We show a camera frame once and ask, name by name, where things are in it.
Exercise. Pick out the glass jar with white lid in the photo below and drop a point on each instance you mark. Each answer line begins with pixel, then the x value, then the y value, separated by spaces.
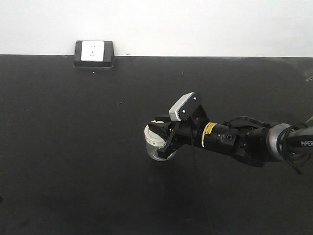
pixel 161 151

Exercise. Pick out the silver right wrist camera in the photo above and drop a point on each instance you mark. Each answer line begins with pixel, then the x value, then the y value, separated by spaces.
pixel 185 106

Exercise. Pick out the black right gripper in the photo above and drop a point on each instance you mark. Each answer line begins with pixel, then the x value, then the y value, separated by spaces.
pixel 189 131

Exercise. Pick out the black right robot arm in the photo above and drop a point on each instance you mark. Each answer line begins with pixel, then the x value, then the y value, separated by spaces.
pixel 245 139

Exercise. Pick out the white socket on black box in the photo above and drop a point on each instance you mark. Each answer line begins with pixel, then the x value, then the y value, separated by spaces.
pixel 94 54

